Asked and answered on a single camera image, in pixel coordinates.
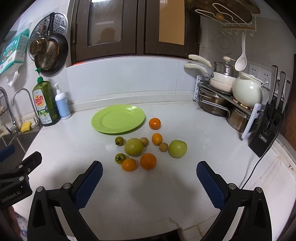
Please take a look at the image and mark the small orange tangerine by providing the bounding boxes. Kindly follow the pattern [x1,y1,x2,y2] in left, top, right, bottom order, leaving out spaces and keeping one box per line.
[152,133,163,146]

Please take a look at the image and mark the dark wooden window frame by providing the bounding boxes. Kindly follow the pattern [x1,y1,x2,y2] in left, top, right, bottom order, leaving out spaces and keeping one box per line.
[69,1,200,64]

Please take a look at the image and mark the white ceramic teapot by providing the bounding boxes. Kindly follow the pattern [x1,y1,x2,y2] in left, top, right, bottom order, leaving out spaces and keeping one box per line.
[232,72,268,108]

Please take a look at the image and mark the steel pot lower right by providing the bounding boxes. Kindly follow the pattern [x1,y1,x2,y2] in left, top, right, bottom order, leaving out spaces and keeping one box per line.
[227,108,250,133]

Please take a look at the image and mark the steel pot with lid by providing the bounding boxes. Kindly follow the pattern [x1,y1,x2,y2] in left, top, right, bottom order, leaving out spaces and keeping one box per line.
[214,56,238,78]

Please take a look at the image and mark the metal strainer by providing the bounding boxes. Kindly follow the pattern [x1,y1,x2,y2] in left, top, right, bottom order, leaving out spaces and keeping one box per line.
[34,40,59,70]

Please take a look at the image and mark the large yellow-green apple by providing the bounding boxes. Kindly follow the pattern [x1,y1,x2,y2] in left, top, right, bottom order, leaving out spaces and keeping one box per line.
[125,138,144,157]

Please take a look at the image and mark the steel sink basin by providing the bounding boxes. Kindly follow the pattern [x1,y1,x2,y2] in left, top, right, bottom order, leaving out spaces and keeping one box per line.
[1,131,39,164]

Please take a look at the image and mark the black knife block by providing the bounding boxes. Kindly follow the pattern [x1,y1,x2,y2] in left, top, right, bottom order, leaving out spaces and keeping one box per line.
[248,65,292,158]

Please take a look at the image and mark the white wall hook rack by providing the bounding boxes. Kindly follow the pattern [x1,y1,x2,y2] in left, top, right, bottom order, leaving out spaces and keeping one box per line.
[194,1,257,37]

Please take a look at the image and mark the green apple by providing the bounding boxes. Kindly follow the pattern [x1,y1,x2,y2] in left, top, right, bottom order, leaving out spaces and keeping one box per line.
[169,140,187,158]

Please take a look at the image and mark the small brass ladle pot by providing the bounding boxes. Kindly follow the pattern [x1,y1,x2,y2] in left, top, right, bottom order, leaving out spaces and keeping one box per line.
[29,25,46,56]

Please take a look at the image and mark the steel pot lower left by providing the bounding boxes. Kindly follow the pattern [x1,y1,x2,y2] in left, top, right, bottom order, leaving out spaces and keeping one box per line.
[198,87,230,117]

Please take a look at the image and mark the round steamer rack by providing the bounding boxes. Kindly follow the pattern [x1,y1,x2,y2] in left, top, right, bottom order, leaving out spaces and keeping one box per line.
[28,12,69,61]

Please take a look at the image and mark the yellow sponge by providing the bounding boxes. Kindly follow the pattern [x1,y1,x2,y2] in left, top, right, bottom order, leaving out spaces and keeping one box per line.
[20,121,32,133]

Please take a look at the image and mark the black power cable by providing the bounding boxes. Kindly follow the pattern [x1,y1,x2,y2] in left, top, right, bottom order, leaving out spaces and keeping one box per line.
[240,155,265,189]

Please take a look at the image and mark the green plate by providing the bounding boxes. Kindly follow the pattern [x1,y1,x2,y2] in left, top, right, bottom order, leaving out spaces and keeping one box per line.
[91,104,145,134]

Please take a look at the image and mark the teal tissue box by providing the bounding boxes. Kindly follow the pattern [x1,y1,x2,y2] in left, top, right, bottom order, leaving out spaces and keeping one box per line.
[1,28,30,74]

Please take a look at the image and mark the green dish soap bottle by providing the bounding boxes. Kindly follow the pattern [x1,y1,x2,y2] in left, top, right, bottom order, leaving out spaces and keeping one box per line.
[32,68,60,126]

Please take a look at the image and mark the small green persimmon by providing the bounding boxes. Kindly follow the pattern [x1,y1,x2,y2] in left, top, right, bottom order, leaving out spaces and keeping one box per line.
[114,153,126,164]
[115,136,125,146]

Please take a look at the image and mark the white metal pot rack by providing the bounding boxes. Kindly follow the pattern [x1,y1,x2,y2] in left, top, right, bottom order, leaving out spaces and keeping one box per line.
[193,76,265,140]

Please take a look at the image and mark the person's left hand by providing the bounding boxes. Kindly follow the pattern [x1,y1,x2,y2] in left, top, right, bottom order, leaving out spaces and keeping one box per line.
[8,206,21,238]

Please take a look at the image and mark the white pan with handle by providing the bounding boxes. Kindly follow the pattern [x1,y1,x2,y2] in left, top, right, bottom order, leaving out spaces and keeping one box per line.
[184,63,236,93]

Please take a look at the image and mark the large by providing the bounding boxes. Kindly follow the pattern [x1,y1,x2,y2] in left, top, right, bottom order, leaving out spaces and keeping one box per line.
[140,153,157,170]

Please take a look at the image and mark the brown kiwi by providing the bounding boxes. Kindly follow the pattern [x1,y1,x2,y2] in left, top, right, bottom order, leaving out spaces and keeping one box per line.
[159,142,169,152]
[140,137,149,147]

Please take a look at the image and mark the white hanging ladle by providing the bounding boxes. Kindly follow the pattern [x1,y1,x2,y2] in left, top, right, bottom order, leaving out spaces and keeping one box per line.
[234,34,247,72]

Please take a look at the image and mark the black frying pan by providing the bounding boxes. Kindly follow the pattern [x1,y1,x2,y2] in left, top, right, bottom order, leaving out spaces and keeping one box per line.
[41,12,68,76]

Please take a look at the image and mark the chrome gooseneck faucet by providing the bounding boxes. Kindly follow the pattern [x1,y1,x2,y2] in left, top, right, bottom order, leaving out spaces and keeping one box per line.
[11,87,43,129]

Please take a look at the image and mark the white blue pump bottle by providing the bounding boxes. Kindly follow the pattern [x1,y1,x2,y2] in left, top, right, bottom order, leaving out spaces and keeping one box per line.
[55,83,71,120]

